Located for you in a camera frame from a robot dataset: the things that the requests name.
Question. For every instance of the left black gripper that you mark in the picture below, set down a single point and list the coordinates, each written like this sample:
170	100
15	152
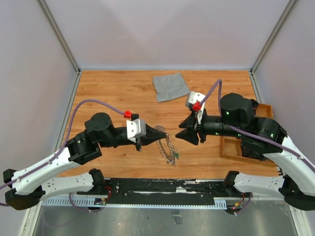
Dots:
152	135

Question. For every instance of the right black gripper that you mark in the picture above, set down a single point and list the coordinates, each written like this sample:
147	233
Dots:
189	133

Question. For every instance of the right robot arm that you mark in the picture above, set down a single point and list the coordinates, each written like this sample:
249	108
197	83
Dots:
261	136

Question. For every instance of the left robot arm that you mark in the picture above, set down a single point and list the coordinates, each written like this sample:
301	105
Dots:
40	181

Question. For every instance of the wooden compartment tray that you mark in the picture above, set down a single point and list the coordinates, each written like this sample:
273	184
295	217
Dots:
233	149

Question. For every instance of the grey cloth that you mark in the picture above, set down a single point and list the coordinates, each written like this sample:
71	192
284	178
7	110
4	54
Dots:
169	87

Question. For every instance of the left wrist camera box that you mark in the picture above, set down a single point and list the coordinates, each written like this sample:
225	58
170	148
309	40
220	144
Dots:
135	129

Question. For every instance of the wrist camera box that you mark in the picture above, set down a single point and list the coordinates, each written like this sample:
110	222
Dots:
135	129
193	103

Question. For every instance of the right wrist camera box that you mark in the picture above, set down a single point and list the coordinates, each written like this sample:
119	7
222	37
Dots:
193	103

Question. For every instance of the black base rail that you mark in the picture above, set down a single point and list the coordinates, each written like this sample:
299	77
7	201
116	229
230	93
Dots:
150	191

